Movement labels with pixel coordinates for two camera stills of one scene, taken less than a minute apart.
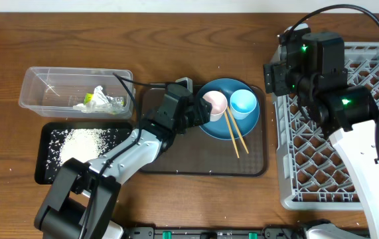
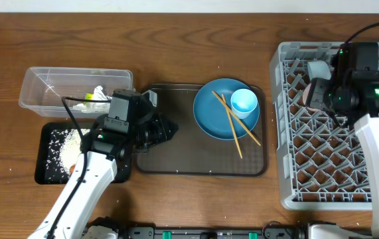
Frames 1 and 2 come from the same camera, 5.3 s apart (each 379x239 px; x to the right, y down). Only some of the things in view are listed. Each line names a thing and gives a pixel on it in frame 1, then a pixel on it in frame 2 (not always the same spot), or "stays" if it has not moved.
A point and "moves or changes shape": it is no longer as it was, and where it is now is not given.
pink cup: x=219 y=104 moves or changes shape
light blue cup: x=242 y=103 stays
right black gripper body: x=286 y=83 to x=323 y=97
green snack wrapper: x=88 y=98 stays
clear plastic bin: x=79 y=92 stays
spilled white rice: x=85 y=145 stays
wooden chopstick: x=238 y=130 to x=236 y=118
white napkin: x=100 y=103 stays
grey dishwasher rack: x=312 y=174 stays
